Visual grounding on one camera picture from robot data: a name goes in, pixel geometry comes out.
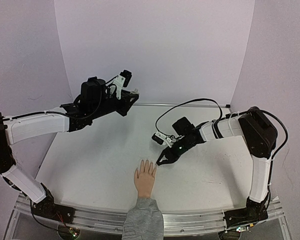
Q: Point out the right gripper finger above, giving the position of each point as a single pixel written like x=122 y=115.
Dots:
x=175 y=159
x=166 y=156

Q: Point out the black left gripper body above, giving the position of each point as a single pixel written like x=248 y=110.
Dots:
x=121 y=110

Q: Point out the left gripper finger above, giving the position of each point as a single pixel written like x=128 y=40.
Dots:
x=126 y=94
x=130 y=100

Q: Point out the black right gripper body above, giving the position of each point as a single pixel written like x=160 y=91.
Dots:
x=176 y=149

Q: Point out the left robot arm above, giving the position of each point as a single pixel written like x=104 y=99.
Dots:
x=97 y=98

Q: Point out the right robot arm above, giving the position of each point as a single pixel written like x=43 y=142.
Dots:
x=258 y=133

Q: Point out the mannequin hand with long nails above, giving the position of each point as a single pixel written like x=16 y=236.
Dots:
x=144 y=179

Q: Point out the grey sleeve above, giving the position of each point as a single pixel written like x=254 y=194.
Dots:
x=144 y=221

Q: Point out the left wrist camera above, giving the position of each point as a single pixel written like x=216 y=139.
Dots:
x=121 y=81

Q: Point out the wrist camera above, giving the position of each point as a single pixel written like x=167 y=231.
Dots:
x=121 y=81
x=163 y=139

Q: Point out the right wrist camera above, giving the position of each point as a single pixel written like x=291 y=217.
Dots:
x=163 y=139

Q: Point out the aluminium front rail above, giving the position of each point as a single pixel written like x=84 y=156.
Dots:
x=175 y=224

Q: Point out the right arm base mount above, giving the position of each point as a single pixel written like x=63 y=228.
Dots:
x=243 y=217

